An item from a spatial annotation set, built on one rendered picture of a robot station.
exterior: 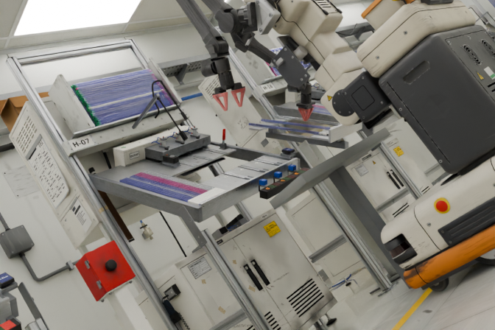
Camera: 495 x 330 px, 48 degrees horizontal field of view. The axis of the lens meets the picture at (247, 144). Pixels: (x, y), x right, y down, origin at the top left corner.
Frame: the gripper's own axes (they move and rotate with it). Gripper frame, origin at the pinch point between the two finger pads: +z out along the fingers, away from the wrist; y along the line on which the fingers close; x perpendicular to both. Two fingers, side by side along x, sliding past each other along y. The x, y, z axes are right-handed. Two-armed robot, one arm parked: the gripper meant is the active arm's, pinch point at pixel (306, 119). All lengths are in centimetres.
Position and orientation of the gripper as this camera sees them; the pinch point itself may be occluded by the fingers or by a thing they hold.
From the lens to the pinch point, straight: 305.6
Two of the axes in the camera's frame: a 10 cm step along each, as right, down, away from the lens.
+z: 0.2, 9.7, 2.6
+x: 8.0, 1.4, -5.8
